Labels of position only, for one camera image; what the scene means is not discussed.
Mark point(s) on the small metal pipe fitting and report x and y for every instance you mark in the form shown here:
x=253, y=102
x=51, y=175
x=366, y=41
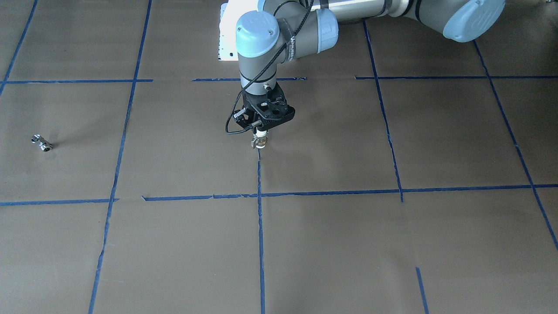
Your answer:
x=44, y=145

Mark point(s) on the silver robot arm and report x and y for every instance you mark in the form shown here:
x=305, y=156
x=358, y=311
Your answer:
x=273, y=32

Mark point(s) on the white brass PPR valve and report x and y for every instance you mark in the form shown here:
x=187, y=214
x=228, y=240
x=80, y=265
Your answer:
x=259, y=142

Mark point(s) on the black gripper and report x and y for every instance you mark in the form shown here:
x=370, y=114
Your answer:
x=246, y=118

